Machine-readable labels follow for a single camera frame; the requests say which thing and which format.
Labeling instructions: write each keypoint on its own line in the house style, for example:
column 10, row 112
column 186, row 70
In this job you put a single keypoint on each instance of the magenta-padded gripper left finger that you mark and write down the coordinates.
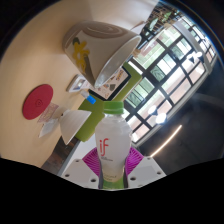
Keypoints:
column 78, row 173

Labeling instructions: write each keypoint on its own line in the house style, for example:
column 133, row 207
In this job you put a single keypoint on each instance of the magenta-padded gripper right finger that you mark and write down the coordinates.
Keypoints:
column 146, row 171

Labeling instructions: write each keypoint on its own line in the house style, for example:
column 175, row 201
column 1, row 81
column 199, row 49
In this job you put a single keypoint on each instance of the green-capped clear drink bottle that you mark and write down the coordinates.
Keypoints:
column 112, row 140

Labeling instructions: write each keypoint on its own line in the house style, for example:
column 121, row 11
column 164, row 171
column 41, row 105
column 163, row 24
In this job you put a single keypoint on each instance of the curved linear ceiling light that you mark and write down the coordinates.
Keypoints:
column 166, row 140

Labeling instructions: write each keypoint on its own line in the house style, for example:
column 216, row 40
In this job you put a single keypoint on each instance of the small blue-capped bottle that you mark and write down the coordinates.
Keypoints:
column 89, row 97

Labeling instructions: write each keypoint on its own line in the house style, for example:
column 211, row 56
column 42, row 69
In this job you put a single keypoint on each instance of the flat round red coaster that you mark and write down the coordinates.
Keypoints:
column 37, row 101

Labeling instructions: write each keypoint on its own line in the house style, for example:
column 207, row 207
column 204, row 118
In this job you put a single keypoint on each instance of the small rectangular box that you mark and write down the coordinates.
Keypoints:
column 76, row 84

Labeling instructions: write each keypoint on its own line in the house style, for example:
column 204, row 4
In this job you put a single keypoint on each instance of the sticker-covered laptop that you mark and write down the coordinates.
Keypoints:
column 115, row 81

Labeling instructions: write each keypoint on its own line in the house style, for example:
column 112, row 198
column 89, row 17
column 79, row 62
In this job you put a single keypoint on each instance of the paper cup with yellow print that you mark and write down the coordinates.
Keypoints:
column 96, row 46

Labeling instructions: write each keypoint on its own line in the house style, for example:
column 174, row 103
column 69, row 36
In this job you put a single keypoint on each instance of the group of wooden chairs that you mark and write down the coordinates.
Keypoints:
column 161, row 18

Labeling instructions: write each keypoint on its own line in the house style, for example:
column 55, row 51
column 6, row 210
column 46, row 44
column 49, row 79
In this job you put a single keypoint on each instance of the black-framed window wall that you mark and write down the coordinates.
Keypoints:
column 173, row 76

